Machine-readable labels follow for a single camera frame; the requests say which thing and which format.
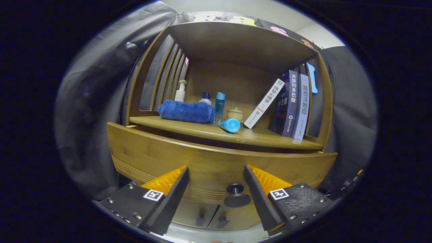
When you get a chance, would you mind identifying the blue and white tube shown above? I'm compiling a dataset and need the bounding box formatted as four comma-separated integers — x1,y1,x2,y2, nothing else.
217,118,241,133

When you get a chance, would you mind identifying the white pump bottle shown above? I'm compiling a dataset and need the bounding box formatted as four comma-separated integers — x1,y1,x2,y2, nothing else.
174,80,187,103

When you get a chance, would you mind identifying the white book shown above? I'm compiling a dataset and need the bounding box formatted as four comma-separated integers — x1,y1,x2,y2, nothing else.
243,78,286,129

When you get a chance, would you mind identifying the light purple book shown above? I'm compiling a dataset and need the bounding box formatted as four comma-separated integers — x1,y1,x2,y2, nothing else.
292,74,310,140

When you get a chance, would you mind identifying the blue folded towel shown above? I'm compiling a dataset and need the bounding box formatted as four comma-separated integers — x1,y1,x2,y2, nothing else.
158,100,215,124

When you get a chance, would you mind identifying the wooden drawer with black knob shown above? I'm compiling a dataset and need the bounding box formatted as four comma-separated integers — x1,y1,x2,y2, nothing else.
107,121,338,208

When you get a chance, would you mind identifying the beige lidded ceramic cup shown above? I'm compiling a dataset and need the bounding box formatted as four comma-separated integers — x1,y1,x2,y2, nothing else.
226,107,244,123

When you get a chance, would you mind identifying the wooden cabinet door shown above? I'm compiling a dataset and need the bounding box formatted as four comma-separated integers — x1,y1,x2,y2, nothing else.
172,199,220,229
207,202,262,231

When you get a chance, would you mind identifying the wooden cabinet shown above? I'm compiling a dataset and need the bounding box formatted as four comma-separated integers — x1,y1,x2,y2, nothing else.
121,21,334,231

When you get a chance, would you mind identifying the clear blue bottle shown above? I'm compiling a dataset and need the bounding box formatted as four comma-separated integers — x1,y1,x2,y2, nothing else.
213,92,226,125

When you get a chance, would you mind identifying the dark blue book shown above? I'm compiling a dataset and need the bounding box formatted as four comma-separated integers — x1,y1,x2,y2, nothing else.
269,70,299,137

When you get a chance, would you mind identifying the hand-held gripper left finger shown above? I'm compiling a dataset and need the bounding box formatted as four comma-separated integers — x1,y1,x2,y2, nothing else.
99,165,190,237

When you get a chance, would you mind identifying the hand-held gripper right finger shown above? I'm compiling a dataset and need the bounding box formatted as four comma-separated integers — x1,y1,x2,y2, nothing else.
244,164,334,237

